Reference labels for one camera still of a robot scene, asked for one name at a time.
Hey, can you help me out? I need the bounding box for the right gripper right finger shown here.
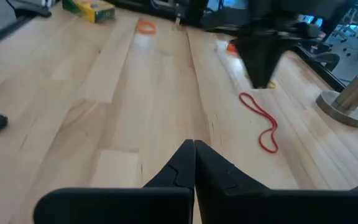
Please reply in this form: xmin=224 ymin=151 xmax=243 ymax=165
xmin=194 ymin=140 xmax=358 ymax=224

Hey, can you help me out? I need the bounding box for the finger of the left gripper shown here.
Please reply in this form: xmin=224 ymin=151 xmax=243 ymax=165
xmin=232 ymin=37 xmax=262 ymax=90
xmin=261 ymin=39 xmax=293 ymax=90

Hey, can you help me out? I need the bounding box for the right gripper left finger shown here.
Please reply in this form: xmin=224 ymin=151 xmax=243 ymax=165
xmin=33 ymin=139 xmax=196 ymax=224

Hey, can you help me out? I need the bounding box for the dark office chair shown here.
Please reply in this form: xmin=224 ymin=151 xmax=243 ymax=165
xmin=311 ymin=52 xmax=341 ymax=72

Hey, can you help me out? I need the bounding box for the red rubber band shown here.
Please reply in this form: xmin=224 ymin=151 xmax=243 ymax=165
xmin=238 ymin=92 xmax=280 ymax=154

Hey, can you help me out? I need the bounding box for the white bulb lamp metal base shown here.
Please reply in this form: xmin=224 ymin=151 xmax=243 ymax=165
xmin=315 ymin=57 xmax=358 ymax=128

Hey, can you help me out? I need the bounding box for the orange rubber band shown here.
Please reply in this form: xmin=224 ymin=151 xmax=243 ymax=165
xmin=135 ymin=20 xmax=157 ymax=35

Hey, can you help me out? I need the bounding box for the yellow green crayon box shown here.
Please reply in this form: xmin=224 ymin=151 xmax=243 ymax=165
xmin=62 ymin=0 xmax=116 ymax=24

